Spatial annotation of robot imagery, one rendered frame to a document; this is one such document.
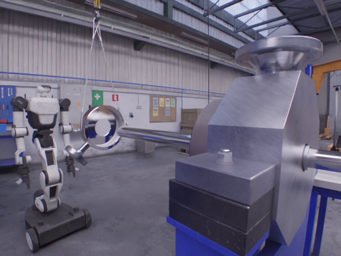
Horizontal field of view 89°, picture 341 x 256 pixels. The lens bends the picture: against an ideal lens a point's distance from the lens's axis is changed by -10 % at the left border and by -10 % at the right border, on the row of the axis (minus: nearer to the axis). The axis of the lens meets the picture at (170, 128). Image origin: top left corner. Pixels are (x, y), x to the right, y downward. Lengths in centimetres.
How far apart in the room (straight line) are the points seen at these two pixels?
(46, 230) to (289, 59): 212
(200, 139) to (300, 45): 38
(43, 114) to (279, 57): 193
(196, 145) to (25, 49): 527
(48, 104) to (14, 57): 356
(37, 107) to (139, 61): 494
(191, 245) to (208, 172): 19
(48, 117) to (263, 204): 197
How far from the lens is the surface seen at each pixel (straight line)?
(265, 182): 40
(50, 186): 220
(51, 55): 568
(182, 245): 53
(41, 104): 209
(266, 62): 64
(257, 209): 39
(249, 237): 39
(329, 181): 125
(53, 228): 216
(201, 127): 63
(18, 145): 211
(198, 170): 40
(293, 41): 60
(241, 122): 48
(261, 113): 48
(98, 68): 595
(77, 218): 224
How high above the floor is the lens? 121
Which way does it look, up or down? 4 degrees down
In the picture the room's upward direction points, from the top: straight up
